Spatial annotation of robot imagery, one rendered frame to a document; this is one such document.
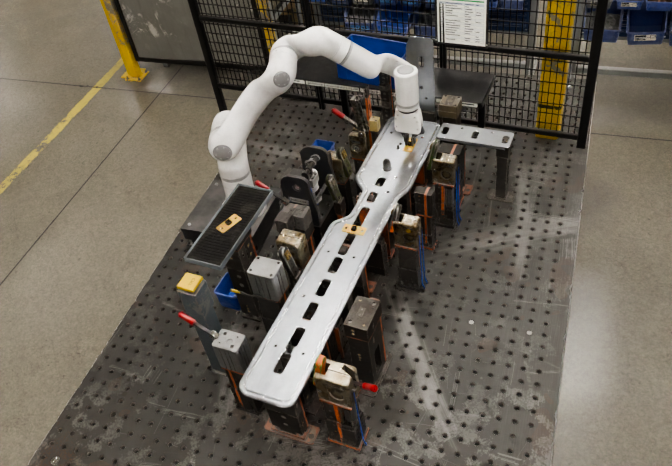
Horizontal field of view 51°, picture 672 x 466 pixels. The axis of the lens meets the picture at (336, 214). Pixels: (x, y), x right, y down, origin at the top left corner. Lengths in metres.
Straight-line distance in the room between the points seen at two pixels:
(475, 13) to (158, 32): 2.85
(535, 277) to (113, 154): 3.10
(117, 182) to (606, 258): 2.92
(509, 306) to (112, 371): 1.45
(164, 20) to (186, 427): 3.35
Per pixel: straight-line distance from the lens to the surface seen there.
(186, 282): 2.21
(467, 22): 3.02
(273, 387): 2.10
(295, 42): 2.48
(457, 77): 3.10
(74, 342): 3.83
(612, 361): 3.38
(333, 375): 2.02
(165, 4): 5.11
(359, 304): 2.20
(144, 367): 2.66
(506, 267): 2.72
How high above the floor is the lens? 2.74
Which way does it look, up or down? 43 degrees down
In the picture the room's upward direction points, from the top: 10 degrees counter-clockwise
